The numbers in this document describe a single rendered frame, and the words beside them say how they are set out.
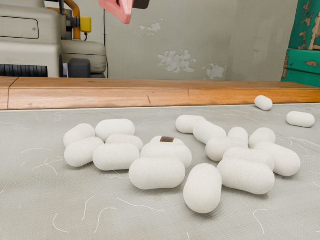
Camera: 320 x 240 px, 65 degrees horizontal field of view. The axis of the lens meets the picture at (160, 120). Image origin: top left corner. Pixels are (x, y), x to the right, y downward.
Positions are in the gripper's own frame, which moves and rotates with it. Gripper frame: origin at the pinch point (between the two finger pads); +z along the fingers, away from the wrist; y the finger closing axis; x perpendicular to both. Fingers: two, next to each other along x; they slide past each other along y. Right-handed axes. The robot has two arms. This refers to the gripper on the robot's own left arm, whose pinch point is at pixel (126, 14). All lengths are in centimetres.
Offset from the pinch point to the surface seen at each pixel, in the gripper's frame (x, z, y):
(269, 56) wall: 82, -87, 139
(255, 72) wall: 101, -89, 140
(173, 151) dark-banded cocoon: -2.8, 19.0, -0.1
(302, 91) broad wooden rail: 10.0, 2.9, 36.9
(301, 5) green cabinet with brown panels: 4.5, -17.8, 45.0
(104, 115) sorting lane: 8.7, 8.4, -2.4
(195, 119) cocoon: 1.9, 13.5, 5.7
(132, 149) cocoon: -1.9, 18.2, -2.7
